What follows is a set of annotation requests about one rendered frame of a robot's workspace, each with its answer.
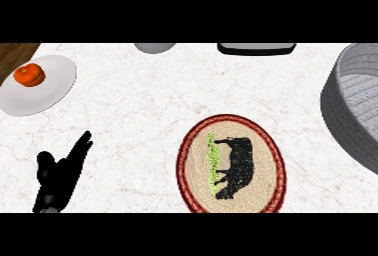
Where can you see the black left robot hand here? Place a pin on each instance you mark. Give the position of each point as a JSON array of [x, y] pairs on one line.
[[60, 176]]

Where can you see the orange bell pepper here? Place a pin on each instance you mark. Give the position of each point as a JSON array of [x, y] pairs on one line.
[[30, 75]]

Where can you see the oval woven placemat with cow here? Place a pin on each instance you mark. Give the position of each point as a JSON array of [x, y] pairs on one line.
[[231, 165]]

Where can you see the grey woven basket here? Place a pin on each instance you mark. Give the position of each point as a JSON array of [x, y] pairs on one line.
[[352, 103]]

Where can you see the white plate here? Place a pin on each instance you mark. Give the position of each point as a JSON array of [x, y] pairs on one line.
[[45, 90]]

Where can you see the brown wooden board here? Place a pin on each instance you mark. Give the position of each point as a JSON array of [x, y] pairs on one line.
[[14, 55]]

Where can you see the grey rounded object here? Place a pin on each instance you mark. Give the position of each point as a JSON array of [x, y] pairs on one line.
[[155, 47]]

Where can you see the black and grey appliance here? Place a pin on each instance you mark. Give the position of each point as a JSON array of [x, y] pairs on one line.
[[256, 48]]

